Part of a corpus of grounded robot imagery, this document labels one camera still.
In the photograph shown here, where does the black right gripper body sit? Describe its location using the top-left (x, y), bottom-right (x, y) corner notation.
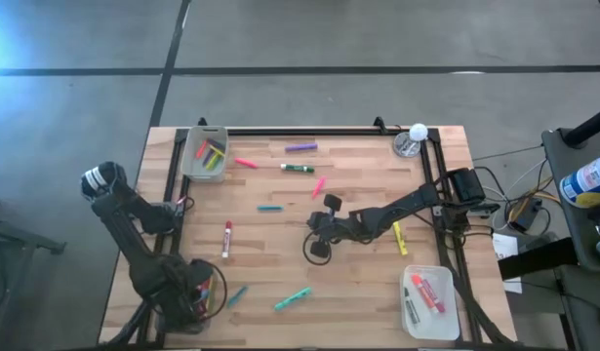
top-left (309, 193), bottom-right (365, 258)

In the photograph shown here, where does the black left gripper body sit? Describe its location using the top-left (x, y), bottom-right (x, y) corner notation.
top-left (142, 255), bottom-right (216, 329)

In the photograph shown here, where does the orange Expo dry-erase marker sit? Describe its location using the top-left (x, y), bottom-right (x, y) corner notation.
top-left (410, 273), bottom-right (440, 314)

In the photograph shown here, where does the black Expo dry-erase marker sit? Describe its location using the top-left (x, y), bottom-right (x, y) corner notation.
top-left (403, 286), bottom-right (421, 326)

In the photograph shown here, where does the pink Expo dry-erase marker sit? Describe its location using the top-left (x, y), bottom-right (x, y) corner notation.
top-left (420, 277), bottom-right (447, 314)

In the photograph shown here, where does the clear plastic storage bin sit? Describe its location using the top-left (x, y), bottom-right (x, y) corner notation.
top-left (154, 260), bottom-right (218, 335)

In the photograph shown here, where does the red Expo dry-erase marker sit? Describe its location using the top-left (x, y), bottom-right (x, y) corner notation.
top-left (221, 220), bottom-right (233, 259)

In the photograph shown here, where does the teal Sharpie highlighter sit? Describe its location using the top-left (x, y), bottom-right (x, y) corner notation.
top-left (273, 286), bottom-right (312, 312)

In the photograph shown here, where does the white light bulb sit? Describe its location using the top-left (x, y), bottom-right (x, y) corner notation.
top-left (408, 122), bottom-right (429, 143)

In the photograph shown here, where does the white paper sheet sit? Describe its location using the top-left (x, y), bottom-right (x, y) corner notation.
top-left (492, 232), bottom-right (523, 294)

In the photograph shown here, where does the black stand base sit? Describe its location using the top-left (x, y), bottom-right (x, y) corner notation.
top-left (0, 194), bottom-right (66, 351)

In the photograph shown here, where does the black power supply box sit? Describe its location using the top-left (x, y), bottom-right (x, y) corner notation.
top-left (506, 197), bottom-right (544, 233)

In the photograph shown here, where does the black flat bar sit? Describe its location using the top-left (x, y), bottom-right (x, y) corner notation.
top-left (497, 236), bottom-right (580, 282)

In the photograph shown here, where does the grey metal cart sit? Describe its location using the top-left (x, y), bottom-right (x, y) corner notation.
top-left (540, 127), bottom-right (600, 351)

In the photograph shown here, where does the white blue spray can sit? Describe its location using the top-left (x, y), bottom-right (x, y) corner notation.
top-left (558, 149), bottom-right (600, 210)

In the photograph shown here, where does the black pole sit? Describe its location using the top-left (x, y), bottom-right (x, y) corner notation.
top-left (561, 104), bottom-right (600, 148)

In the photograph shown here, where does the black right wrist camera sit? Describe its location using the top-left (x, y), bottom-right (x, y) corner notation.
top-left (306, 213), bottom-right (329, 238)

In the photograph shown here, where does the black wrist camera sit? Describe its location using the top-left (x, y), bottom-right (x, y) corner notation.
top-left (306, 213), bottom-right (329, 238)
top-left (187, 257), bottom-right (216, 283)

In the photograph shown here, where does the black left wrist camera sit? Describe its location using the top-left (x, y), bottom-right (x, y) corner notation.
top-left (187, 257), bottom-right (216, 283)

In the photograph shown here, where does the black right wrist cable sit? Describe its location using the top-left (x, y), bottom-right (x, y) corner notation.
top-left (301, 228), bottom-right (333, 267)

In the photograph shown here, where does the yellow cable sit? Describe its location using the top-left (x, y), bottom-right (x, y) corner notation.
top-left (511, 189), bottom-right (562, 220)

